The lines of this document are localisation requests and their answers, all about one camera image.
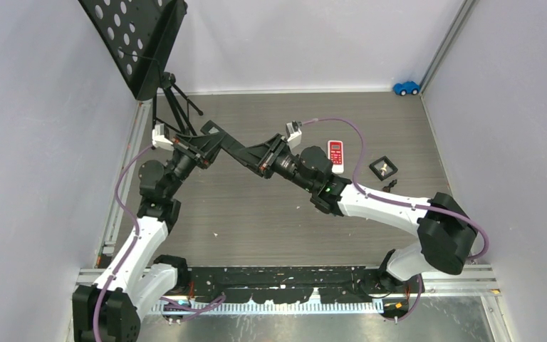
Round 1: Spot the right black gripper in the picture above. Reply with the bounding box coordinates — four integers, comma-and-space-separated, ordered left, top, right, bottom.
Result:
234, 133, 316, 192

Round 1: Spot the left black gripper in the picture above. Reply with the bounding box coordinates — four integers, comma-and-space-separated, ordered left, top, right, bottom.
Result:
166, 133, 229, 199

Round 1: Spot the white red remote control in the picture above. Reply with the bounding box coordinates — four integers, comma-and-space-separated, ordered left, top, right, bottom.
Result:
328, 140, 345, 175

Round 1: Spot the black remote control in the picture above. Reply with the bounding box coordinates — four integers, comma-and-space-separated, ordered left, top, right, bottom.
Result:
200, 120, 256, 166

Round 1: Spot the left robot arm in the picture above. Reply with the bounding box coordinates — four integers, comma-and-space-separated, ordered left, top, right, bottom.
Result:
72, 124, 226, 341

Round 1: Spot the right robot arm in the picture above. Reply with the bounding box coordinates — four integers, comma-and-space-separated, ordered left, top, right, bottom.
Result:
226, 135, 476, 293

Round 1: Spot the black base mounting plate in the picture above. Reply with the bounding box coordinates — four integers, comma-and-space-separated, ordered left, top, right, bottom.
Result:
167, 266, 419, 304

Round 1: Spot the small dark chess piece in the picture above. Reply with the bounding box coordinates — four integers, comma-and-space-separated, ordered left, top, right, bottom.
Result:
382, 180, 397, 193

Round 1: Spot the black perforated music stand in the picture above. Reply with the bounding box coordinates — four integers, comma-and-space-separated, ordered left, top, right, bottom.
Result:
79, 0, 204, 135

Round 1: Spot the blue toy car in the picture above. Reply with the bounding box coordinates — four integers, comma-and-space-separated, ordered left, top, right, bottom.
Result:
392, 81, 420, 96

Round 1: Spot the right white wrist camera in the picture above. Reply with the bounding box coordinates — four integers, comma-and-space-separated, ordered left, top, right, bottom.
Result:
286, 121, 303, 150

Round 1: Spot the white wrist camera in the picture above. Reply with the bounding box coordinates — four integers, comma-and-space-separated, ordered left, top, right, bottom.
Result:
152, 123, 174, 151
286, 121, 303, 150

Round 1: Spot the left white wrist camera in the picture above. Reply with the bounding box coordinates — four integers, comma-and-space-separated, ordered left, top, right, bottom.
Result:
152, 123, 174, 151

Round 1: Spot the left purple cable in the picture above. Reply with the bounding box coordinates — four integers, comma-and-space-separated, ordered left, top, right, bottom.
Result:
93, 145, 154, 342

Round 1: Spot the small black square frame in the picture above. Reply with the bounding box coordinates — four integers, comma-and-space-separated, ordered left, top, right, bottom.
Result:
369, 155, 398, 181

